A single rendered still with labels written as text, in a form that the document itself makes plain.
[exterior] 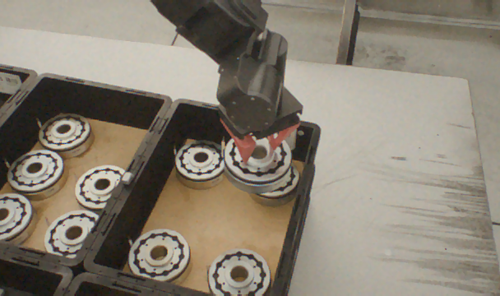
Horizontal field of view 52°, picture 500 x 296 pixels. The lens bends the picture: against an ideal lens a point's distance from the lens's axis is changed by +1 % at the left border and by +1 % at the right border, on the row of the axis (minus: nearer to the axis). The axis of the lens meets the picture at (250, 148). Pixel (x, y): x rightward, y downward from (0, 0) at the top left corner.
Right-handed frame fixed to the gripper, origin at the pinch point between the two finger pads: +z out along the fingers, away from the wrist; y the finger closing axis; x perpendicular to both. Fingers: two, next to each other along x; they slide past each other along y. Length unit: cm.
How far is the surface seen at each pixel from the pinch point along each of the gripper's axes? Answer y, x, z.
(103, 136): -15.2, 36.7, 23.3
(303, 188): 7.8, -2.7, 11.8
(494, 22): 192, 79, 92
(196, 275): -13.1, -2.9, 22.1
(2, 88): -29, 58, 20
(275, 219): 4.4, -0.3, 21.9
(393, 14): 155, 112, 94
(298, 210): 4.5, -5.9, 11.8
